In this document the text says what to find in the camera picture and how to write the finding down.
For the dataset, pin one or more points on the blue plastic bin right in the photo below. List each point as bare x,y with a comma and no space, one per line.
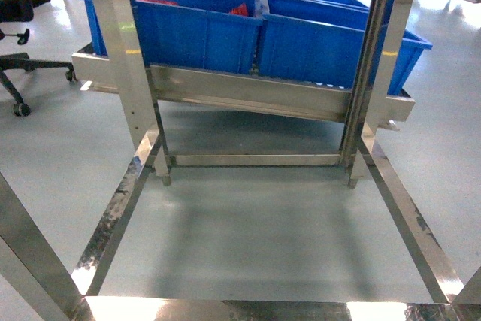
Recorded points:
311,41

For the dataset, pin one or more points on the stainless steel roller rack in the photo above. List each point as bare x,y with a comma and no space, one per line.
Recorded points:
362,110

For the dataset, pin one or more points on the blue plastic bin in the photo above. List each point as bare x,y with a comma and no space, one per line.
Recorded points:
311,41
213,35

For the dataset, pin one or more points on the blue plastic bin left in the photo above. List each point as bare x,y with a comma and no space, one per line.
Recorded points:
213,35

